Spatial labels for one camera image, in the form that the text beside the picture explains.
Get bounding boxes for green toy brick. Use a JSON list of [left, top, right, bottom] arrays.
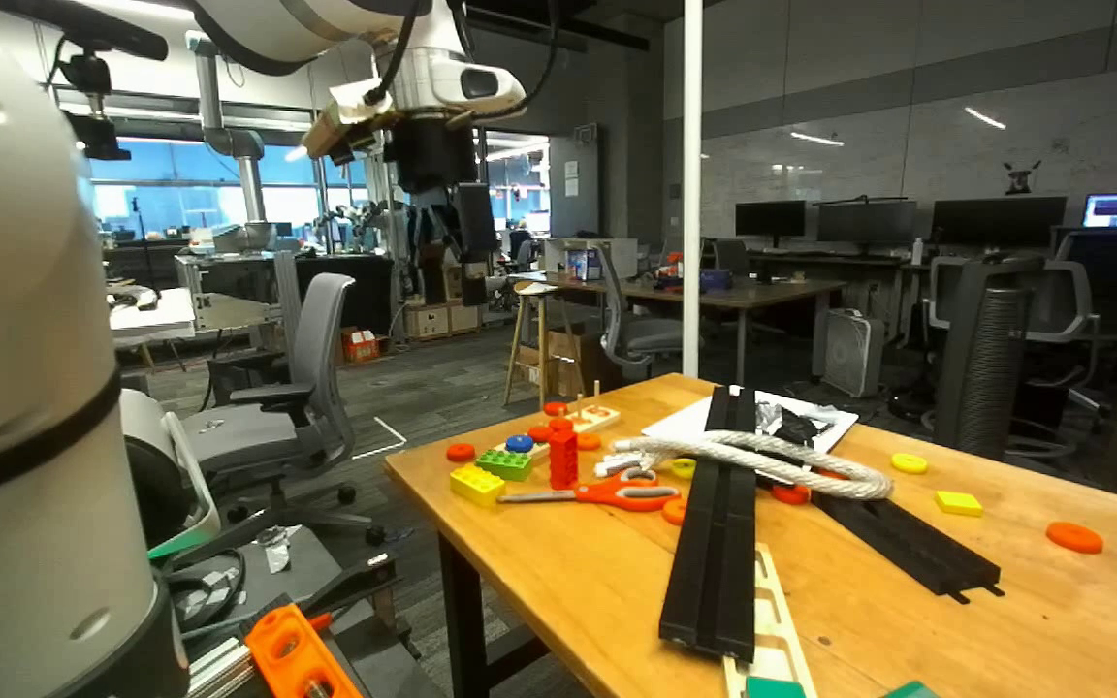
[[473, 442, 539, 485]]

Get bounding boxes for wooden stool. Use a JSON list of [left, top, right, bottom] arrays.
[[501, 281, 591, 410]]

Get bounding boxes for white rounded housing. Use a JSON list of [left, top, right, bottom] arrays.
[[116, 384, 225, 555]]

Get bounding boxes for grey cylindrical bin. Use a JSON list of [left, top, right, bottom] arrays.
[[934, 285, 1033, 448]]

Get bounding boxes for white paper sheet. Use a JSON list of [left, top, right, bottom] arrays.
[[641, 384, 862, 473]]

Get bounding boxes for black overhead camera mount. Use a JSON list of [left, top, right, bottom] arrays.
[[0, 0, 172, 168]]

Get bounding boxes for white topped desk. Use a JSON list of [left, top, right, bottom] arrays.
[[103, 285, 201, 355]]

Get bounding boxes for grey mesh office chair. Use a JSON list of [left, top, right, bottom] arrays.
[[921, 250, 1101, 429]]

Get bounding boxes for black plastic rail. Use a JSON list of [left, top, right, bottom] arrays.
[[655, 379, 764, 671], [764, 405, 1007, 608]]

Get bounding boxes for red cup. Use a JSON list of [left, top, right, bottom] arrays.
[[545, 410, 580, 494]]

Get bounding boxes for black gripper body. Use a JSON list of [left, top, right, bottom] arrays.
[[384, 113, 484, 198]]

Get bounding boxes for yellow toy brick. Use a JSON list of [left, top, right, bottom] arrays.
[[447, 462, 510, 511]]

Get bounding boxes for white rope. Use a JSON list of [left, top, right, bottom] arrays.
[[592, 428, 897, 503]]

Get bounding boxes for orange handled scissors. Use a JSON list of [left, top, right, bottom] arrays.
[[495, 473, 682, 516]]

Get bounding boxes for white vertical pole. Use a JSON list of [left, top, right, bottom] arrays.
[[680, 0, 706, 379]]

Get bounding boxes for orange box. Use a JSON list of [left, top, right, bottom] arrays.
[[338, 327, 384, 364]]

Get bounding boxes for black monitor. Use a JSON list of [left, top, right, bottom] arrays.
[[928, 194, 1070, 254], [814, 194, 921, 254], [733, 198, 810, 239]]

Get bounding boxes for light wooden slat strip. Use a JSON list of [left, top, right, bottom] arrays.
[[717, 538, 823, 698]]

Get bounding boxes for small white cup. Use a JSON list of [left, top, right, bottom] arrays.
[[261, 523, 296, 579]]

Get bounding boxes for orange clamp tool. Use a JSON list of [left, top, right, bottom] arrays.
[[245, 603, 363, 698]]

